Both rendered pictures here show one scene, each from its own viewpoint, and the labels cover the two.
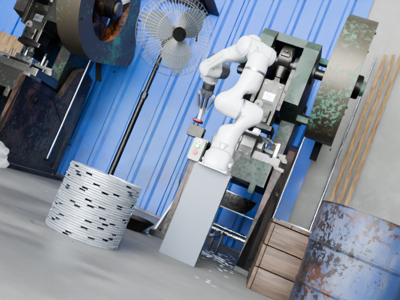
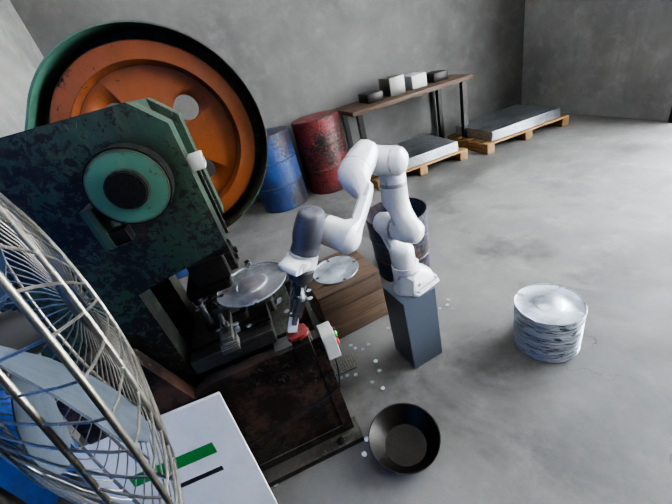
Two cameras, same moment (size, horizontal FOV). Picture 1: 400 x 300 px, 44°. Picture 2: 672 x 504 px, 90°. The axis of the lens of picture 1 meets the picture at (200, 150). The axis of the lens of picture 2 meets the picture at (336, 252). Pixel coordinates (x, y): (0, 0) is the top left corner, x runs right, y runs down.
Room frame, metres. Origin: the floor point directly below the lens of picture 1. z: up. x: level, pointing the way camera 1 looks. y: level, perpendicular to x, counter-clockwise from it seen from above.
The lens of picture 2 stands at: (3.21, 0.93, 1.48)
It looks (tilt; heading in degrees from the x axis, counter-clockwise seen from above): 30 degrees down; 246
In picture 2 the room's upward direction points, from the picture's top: 16 degrees counter-clockwise
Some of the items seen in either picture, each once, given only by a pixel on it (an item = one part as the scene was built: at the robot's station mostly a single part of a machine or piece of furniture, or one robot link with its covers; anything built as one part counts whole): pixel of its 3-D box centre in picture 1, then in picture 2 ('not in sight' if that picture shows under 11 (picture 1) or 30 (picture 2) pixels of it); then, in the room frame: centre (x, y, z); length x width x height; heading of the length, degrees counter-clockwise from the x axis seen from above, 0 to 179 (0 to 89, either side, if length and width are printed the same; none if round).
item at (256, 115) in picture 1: (240, 124); (393, 238); (2.43, -0.14, 0.71); 0.18 x 0.11 x 0.25; 95
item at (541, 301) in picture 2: (107, 175); (548, 303); (1.94, 0.29, 0.25); 0.29 x 0.29 x 0.01
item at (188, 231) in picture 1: (196, 213); (413, 320); (2.43, -0.10, 0.23); 0.18 x 0.18 x 0.45; 83
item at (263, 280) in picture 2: (252, 136); (251, 283); (3.07, -0.26, 0.78); 0.29 x 0.29 x 0.01
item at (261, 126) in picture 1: (258, 128); (211, 279); (3.19, -0.30, 0.86); 0.20 x 0.16 x 0.05; 76
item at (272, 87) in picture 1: (267, 102); (203, 236); (3.15, -0.29, 1.04); 0.17 x 0.15 x 0.30; 166
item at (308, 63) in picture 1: (258, 137); (179, 300); (3.33, -0.33, 0.83); 0.79 x 0.43 x 1.34; 166
